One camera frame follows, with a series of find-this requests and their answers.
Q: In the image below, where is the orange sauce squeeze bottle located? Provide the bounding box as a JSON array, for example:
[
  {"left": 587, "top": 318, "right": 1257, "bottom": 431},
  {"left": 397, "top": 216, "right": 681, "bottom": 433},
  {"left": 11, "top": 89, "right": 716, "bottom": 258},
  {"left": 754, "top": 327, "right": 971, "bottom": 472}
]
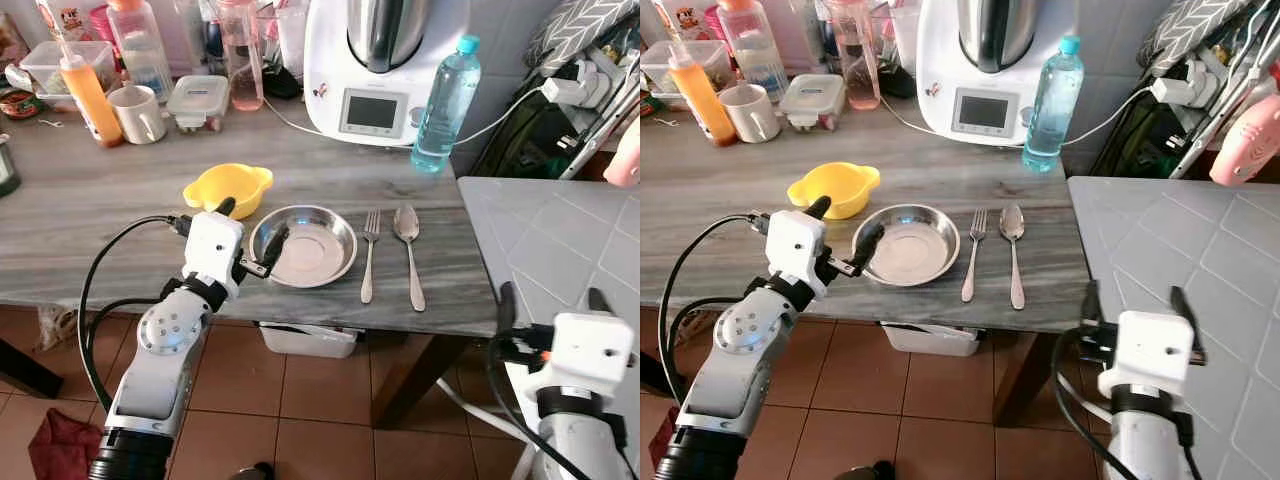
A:
[
  {"left": 58, "top": 42, "right": 125, "bottom": 149},
  {"left": 667, "top": 42, "right": 736, "bottom": 148}
]

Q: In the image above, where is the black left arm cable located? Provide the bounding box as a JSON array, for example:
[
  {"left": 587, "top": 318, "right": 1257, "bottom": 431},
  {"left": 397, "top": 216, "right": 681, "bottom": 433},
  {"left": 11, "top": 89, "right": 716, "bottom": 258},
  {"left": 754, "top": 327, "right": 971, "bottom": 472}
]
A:
[
  {"left": 658, "top": 213, "right": 766, "bottom": 406},
  {"left": 78, "top": 215, "right": 193, "bottom": 413}
]

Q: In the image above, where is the yellow plastic bowl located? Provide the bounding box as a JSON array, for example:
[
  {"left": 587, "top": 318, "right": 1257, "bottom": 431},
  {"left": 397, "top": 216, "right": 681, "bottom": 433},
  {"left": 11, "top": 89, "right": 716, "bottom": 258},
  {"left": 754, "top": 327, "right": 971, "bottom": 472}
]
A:
[
  {"left": 183, "top": 163, "right": 274, "bottom": 220},
  {"left": 787, "top": 162, "right": 882, "bottom": 221}
]

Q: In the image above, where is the clear bottle with orange cap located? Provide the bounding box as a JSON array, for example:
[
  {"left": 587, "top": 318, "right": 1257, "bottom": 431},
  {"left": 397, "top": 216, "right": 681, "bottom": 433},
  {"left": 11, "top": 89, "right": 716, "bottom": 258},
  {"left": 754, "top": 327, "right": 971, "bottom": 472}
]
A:
[
  {"left": 105, "top": 0, "right": 176, "bottom": 101},
  {"left": 715, "top": 0, "right": 791, "bottom": 101}
]

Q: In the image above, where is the white kitchen cooking machine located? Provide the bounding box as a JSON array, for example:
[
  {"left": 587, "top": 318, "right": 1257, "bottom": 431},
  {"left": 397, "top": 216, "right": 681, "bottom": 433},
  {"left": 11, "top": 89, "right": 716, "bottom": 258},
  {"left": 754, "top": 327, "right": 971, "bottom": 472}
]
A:
[
  {"left": 303, "top": 0, "right": 471, "bottom": 149},
  {"left": 915, "top": 0, "right": 1078, "bottom": 149}
]

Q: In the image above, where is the white power adapter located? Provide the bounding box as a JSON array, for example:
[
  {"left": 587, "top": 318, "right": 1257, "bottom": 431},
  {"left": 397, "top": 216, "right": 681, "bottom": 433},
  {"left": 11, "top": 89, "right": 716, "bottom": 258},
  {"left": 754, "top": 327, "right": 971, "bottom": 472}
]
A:
[
  {"left": 540, "top": 60, "right": 613, "bottom": 109},
  {"left": 1150, "top": 60, "right": 1221, "bottom": 109}
]

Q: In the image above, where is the blue-capped clear water bottle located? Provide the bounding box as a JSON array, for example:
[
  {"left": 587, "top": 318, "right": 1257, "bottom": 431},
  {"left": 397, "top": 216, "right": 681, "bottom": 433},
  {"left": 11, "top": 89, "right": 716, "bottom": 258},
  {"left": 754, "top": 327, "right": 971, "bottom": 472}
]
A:
[
  {"left": 1022, "top": 35, "right": 1086, "bottom": 174},
  {"left": 411, "top": 35, "right": 482, "bottom": 174}
]

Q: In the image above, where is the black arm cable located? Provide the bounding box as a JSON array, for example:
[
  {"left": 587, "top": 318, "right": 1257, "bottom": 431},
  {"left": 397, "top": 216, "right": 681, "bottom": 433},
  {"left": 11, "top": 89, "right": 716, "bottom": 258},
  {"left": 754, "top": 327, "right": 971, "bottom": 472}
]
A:
[
  {"left": 1050, "top": 328, "right": 1126, "bottom": 480},
  {"left": 658, "top": 213, "right": 766, "bottom": 406},
  {"left": 487, "top": 335, "right": 601, "bottom": 480},
  {"left": 78, "top": 215, "right": 193, "bottom": 413}
]

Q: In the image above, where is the steel spoon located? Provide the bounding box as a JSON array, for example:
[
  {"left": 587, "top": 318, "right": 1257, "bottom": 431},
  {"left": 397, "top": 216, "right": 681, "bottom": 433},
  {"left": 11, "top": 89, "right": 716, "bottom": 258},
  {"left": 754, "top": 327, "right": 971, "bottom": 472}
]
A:
[
  {"left": 393, "top": 205, "right": 427, "bottom": 313},
  {"left": 1000, "top": 204, "right": 1028, "bottom": 311}
]

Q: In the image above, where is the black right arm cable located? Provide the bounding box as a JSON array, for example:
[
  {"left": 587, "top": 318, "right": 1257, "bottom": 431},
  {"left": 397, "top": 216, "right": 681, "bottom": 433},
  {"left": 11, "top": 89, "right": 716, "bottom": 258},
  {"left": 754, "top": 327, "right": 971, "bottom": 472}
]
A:
[
  {"left": 487, "top": 335, "right": 601, "bottom": 480},
  {"left": 1050, "top": 328, "right": 1126, "bottom": 480}
]

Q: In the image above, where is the pink plastic object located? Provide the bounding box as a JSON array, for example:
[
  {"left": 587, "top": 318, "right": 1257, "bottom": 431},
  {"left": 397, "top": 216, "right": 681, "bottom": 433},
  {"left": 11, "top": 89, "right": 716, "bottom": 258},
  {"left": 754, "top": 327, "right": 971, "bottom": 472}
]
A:
[
  {"left": 1209, "top": 95, "right": 1280, "bottom": 186},
  {"left": 603, "top": 118, "right": 641, "bottom": 189}
]

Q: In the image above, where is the white carton with red print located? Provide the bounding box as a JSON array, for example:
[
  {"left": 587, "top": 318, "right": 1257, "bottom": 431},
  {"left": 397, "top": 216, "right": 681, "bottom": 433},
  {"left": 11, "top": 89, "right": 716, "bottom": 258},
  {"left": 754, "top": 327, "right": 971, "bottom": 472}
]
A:
[
  {"left": 35, "top": 0, "right": 91, "bottom": 41},
  {"left": 670, "top": 0, "right": 721, "bottom": 41}
]

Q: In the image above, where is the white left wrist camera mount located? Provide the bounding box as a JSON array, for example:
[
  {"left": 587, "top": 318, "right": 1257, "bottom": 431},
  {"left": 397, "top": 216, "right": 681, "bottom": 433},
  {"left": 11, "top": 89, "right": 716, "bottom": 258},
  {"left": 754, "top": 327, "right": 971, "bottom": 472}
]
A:
[
  {"left": 768, "top": 210, "right": 829, "bottom": 299},
  {"left": 183, "top": 210, "right": 246, "bottom": 298}
]

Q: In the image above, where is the steel fork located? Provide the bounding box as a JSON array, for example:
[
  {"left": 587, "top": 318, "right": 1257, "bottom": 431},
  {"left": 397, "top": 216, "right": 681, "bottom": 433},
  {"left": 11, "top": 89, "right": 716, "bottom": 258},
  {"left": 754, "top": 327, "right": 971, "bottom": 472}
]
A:
[
  {"left": 961, "top": 208, "right": 988, "bottom": 304},
  {"left": 360, "top": 208, "right": 382, "bottom": 305}
]

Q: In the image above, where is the black fabric bag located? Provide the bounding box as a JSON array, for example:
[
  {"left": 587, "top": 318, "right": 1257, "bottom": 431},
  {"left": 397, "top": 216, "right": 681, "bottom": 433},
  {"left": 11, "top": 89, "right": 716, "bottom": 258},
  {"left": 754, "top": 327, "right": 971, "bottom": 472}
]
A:
[
  {"left": 470, "top": 55, "right": 641, "bottom": 181},
  {"left": 1085, "top": 60, "right": 1241, "bottom": 179}
]

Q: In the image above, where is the white ceramic mug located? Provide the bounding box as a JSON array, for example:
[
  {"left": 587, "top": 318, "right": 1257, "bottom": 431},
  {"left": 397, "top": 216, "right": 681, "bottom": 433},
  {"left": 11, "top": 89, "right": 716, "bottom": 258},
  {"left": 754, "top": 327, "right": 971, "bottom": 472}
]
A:
[
  {"left": 107, "top": 85, "right": 168, "bottom": 146},
  {"left": 718, "top": 84, "right": 782, "bottom": 144}
]

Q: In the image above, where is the red cloth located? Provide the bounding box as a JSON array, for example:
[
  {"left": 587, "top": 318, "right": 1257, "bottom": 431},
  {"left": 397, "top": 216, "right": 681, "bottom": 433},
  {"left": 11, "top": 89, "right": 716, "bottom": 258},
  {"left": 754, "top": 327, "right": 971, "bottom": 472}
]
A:
[
  {"left": 648, "top": 432, "right": 681, "bottom": 476},
  {"left": 28, "top": 408, "right": 103, "bottom": 480}
]

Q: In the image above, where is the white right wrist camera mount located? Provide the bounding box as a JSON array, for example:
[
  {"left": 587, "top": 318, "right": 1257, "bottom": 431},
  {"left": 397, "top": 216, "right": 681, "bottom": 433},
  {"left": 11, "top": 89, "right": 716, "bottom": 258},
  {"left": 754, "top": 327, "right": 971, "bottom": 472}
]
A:
[
  {"left": 1112, "top": 310, "right": 1198, "bottom": 399},
  {"left": 527, "top": 312, "right": 638, "bottom": 401}
]

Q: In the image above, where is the tall pink drinking bottle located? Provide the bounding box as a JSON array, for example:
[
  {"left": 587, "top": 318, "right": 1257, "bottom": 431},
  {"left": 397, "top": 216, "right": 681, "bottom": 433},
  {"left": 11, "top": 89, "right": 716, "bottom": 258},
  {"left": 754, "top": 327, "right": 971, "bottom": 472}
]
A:
[
  {"left": 215, "top": 0, "right": 266, "bottom": 113},
  {"left": 825, "top": 0, "right": 882, "bottom": 111}
]

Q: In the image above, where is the white plastic bin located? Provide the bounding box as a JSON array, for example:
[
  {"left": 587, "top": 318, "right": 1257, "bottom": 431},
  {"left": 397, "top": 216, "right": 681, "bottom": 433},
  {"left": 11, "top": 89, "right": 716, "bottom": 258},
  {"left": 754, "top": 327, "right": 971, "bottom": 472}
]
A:
[
  {"left": 880, "top": 320, "right": 981, "bottom": 357},
  {"left": 258, "top": 322, "right": 361, "bottom": 359}
]

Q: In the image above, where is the grey patterned cloth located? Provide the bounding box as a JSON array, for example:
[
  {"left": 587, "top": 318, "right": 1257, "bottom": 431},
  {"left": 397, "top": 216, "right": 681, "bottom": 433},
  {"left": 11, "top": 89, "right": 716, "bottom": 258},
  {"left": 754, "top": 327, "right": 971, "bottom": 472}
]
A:
[
  {"left": 1140, "top": 0, "right": 1261, "bottom": 71},
  {"left": 527, "top": 0, "right": 641, "bottom": 71}
]

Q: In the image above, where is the small clear lidded container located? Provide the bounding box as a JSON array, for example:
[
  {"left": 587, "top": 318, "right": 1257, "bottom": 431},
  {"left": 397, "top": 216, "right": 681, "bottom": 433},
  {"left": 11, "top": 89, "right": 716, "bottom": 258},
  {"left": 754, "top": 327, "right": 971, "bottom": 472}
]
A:
[
  {"left": 778, "top": 74, "right": 846, "bottom": 133},
  {"left": 166, "top": 75, "right": 230, "bottom": 134}
]

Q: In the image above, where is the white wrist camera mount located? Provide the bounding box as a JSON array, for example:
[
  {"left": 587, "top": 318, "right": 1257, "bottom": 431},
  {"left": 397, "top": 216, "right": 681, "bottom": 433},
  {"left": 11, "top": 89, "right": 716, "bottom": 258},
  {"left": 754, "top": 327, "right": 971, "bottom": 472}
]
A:
[
  {"left": 183, "top": 210, "right": 246, "bottom": 298},
  {"left": 768, "top": 210, "right": 829, "bottom": 299},
  {"left": 527, "top": 312, "right": 638, "bottom": 401},
  {"left": 1112, "top": 310, "right": 1198, "bottom": 399}
]

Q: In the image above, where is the dark wooden table leg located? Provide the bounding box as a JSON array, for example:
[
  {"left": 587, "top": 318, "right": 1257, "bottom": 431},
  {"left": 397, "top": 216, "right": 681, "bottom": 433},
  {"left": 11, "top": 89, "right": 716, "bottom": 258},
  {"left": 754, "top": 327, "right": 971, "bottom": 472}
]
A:
[
  {"left": 990, "top": 332, "right": 1061, "bottom": 429},
  {"left": 0, "top": 338, "right": 66, "bottom": 399},
  {"left": 370, "top": 335, "right": 466, "bottom": 431}
]

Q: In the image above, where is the large clear plastic box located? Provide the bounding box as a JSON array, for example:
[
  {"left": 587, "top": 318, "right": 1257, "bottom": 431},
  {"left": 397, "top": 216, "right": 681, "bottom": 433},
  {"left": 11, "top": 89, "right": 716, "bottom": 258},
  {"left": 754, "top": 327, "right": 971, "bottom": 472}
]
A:
[
  {"left": 20, "top": 40, "right": 116, "bottom": 101},
  {"left": 640, "top": 40, "right": 728, "bottom": 96}
]

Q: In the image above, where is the round stainless steel plate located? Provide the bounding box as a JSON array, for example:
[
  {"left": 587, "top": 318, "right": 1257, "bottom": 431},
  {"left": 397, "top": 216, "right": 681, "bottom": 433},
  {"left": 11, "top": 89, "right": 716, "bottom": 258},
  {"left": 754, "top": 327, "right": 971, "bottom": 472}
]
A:
[
  {"left": 852, "top": 204, "right": 961, "bottom": 288},
  {"left": 249, "top": 205, "right": 358, "bottom": 289}
]

